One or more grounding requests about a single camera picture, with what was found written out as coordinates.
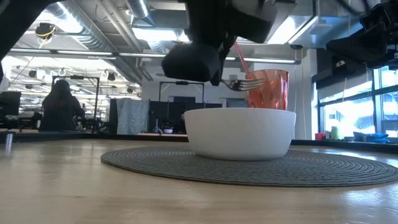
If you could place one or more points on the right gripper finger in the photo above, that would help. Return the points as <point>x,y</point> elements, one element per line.
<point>363,45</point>

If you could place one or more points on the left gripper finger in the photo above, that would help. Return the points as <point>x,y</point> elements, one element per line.
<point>224,59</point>

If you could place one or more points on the red drinking straw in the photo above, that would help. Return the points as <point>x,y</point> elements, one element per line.
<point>241,57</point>

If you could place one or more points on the silver metal fork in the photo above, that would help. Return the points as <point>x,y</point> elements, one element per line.
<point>245,84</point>

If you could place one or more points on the orange faceted plastic tumbler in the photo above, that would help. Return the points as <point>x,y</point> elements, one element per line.
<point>276,93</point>

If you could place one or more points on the white bowl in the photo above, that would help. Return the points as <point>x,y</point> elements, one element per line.
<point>239,133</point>

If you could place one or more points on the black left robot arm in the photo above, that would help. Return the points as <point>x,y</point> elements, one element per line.
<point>15,18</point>

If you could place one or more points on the black office partition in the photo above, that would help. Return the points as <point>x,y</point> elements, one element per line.
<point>169,116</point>

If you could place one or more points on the small white dish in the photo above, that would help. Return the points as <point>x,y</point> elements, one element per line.
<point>168,131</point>

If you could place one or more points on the grey cloth divider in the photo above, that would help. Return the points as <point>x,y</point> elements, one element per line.
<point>133,116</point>

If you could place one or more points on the yellow-green thread spool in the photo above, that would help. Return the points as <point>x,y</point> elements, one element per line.
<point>336,133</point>

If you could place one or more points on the blue cloth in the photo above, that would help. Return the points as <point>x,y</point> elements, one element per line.
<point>373,137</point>

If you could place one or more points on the small red box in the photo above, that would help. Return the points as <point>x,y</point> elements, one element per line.
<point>320,136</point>

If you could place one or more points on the round grey woven placemat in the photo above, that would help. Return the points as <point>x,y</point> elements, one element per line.
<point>155,165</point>

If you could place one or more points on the long ceiling light bar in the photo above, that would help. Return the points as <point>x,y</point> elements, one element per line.
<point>87,53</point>

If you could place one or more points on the person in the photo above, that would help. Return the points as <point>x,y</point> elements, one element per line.
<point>60,112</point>

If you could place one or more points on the black computer monitor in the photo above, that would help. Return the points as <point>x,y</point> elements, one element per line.
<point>9,104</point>

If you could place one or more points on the grey square wall speaker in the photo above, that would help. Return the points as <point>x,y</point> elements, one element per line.
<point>233,77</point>

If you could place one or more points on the black robot rig frame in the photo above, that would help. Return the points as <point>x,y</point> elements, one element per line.
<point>88,77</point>
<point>182,82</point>

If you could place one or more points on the short silver ventilation duct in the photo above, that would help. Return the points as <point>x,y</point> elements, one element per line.
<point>140,7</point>

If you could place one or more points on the long silver ventilation duct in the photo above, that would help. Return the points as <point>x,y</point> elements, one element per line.
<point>90,31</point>

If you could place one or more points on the small grey metal post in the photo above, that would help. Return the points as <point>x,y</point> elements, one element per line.
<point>9,141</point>

